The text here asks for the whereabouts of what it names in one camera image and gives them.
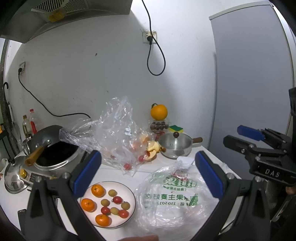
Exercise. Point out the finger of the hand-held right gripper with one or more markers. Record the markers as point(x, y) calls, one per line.
point(238, 143)
point(251, 133)

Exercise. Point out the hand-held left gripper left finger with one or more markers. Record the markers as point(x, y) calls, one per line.
point(89, 172)

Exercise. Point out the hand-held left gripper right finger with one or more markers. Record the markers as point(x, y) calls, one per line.
point(209, 176)

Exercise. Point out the mandarin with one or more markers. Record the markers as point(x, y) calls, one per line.
point(88, 204)
point(98, 190)
point(102, 220)

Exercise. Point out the small yellow fruit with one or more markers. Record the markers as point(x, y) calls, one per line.
point(112, 192)
point(125, 205)
point(105, 202)
point(114, 210)

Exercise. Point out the cherry tomato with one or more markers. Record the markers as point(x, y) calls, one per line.
point(105, 210)
point(123, 213)
point(127, 166)
point(141, 158)
point(117, 199)

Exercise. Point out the white plate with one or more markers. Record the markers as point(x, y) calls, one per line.
point(126, 192)

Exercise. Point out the green printed plastic bag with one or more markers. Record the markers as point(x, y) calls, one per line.
point(171, 208)

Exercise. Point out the person's right hand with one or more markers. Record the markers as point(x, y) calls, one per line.
point(291, 190)

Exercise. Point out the person's left hand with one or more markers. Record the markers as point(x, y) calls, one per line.
point(138, 238)

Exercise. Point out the steel induction cooker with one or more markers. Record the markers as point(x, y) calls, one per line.
point(55, 158)

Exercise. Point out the steel pot lid with knob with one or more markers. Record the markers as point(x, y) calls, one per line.
point(175, 141)

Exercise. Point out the clear plastic bag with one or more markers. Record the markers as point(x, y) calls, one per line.
point(111, 129)

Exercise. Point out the grey refrigerator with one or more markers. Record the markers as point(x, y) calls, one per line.
point(249, 81)

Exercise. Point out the green yellow sponge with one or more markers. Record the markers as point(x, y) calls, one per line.
point(176, 128)

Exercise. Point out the pale orange fruit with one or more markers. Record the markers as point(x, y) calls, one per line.
point(143, 139)

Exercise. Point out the clear box of dark fruit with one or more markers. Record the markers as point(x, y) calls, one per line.
point(159, 126)

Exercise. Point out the steel wok lid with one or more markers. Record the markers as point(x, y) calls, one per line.
point(13, 178)

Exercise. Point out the large orange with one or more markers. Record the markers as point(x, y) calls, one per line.
point(159, 112)

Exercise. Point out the black umbrella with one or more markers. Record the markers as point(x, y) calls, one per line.
point(5, 85)

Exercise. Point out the steel range hood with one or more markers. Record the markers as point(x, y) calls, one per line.
point(81, 20)

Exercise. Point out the white wall socket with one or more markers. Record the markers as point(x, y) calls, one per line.
point(154, 34)
point(22, 67)

